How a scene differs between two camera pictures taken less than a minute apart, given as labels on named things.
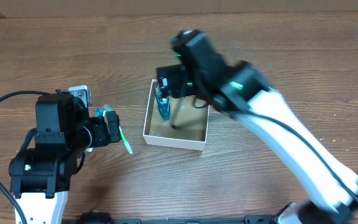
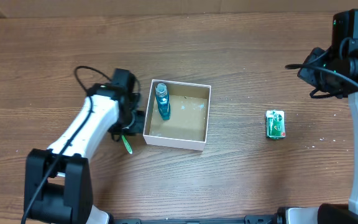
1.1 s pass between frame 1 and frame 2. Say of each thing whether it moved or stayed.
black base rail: stayed
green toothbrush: stayed
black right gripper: moved
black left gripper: moved
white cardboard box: stayed
